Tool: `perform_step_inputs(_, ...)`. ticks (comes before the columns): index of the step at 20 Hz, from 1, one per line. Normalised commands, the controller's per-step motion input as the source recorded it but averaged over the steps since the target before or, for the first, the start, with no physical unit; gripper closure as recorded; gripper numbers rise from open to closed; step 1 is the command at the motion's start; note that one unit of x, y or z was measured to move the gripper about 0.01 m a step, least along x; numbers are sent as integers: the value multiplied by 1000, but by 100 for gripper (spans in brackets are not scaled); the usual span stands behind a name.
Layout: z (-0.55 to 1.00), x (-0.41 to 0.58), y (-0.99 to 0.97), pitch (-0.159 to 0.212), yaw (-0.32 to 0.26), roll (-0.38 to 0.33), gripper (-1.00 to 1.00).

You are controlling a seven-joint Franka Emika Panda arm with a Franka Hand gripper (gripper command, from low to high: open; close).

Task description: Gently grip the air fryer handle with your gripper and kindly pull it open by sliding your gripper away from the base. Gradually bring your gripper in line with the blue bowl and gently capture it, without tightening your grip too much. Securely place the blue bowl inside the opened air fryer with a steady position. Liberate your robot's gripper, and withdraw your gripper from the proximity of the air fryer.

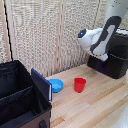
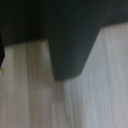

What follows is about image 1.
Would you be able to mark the blue plastic bowl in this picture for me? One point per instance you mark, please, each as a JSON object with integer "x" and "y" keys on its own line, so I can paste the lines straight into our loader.
{"x": 56, "y": 85}

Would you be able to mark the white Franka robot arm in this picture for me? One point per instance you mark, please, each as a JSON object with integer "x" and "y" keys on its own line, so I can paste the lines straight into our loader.
{"x": 101, "y": 36}

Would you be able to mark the black air fryer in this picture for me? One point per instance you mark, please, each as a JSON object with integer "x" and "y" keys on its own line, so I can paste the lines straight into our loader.
{"x": 115, "y": 63}

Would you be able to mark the red plastic cup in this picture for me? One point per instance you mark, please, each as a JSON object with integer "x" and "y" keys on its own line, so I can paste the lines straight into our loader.
{"x": 79, "y": 85}

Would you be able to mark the dark blue flat panel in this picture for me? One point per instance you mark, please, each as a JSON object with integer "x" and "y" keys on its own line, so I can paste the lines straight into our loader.
{"x": 41, "y": 83}

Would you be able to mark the beige woven folding screen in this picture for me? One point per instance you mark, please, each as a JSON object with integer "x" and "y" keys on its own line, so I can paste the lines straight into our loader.
{"x": 40, "y": 33}

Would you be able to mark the black fabric storage bag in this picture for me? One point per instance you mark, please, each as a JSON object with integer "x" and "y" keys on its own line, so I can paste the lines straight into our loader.
{"x": 16, "y": 96}

